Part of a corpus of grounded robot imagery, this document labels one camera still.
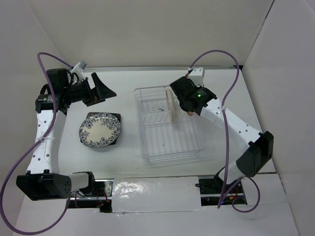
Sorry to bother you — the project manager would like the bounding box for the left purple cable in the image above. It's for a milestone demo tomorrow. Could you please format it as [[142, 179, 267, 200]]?
[[0, 52, 79, 234]]

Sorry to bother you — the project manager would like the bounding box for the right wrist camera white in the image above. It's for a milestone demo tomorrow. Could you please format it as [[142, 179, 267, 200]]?
[[188, 67, 205, 87]]

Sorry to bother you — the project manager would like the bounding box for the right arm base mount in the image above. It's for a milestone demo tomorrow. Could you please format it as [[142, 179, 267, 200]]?
[[195, 177, 246, 207]]

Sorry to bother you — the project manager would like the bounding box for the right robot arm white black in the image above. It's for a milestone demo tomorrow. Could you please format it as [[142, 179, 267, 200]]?
[[170, 76, 274, 193]]

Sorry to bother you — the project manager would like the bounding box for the brown rim floral bowl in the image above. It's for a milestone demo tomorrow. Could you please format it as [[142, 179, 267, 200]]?
[[185, 73, 194, 116]]

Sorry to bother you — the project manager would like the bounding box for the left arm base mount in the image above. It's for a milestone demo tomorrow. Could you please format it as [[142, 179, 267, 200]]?
[[68, 179, 114, 213]]

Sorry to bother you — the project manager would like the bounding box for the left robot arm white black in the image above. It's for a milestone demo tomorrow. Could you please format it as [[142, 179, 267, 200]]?
[[16, 68, 116, 201]]

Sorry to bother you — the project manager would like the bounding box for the blue floral white plate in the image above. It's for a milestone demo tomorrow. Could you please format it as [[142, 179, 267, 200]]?
[[79, 112, 122, 148]]

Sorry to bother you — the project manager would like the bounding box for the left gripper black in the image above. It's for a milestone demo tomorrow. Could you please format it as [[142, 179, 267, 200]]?
[[64, 72, 116, 107]]

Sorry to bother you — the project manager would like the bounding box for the beige plate blue swirl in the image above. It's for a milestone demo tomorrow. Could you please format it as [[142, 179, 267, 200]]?
[[165, 88, 177, 123]]

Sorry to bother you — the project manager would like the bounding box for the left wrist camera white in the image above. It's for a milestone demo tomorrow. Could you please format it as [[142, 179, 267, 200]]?
[[70, 60, 87, 78]]

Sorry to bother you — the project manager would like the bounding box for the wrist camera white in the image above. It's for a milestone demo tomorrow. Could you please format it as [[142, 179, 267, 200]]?
[[70, 60, 87, 78], [188, 67, 205, 87]]

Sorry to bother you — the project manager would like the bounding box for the white wire dish rack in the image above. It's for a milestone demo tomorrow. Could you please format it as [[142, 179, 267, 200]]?
[[134, 86, 205, 165]]

